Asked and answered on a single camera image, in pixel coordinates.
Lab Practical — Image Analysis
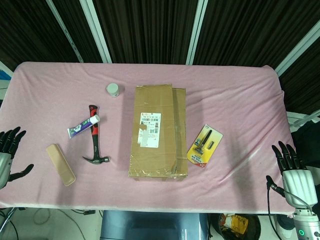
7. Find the red black claw hammer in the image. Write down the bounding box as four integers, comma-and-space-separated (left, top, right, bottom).
82, 104, 111, 165

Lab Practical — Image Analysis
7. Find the pink tablecloth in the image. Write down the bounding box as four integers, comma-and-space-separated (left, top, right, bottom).
0, 61, 301, 216

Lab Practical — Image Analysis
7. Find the yellow razor blister pack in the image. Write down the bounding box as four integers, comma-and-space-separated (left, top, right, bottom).
187, 124, 224, 170

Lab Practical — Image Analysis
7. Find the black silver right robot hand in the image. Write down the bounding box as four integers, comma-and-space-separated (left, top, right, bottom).
266, 141, 315, 209

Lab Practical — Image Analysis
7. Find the brown cardboard shipping box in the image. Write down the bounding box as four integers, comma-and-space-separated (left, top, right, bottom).
127, 83, 189, 182

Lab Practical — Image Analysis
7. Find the white metal frame rail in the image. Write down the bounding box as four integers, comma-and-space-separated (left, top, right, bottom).
286, 111, 320, 131

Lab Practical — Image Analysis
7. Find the purple white toothpaste tube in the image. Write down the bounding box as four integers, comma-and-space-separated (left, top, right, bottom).
67, 114, 101, 139

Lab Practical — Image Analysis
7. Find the thin white frame post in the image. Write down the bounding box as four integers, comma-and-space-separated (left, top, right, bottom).
46, 0, 84, 63

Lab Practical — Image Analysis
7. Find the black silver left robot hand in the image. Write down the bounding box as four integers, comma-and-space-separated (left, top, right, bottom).
0, 126, 35, 190

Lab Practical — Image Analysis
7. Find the yellow snack wrapper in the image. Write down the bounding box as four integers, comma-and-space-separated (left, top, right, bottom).
219, 214, 249, 235

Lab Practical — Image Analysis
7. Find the white metal frame post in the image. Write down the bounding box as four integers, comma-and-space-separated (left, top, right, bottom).
273, 23, 320, 77
79, 0, 113, 64
185, 0, 209, 66

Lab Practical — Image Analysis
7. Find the beige oblong plastic case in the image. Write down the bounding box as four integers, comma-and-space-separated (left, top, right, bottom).
45, 143, 76, 187

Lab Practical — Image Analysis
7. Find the black trash bin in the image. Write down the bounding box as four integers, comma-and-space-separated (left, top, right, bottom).
209, 213, 262, 240

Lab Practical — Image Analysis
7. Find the small white cream jar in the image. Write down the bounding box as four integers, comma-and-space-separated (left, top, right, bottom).
105, 83, 120, 99

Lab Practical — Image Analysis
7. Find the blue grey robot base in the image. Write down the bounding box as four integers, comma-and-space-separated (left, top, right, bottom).
100, 210, 210, 240

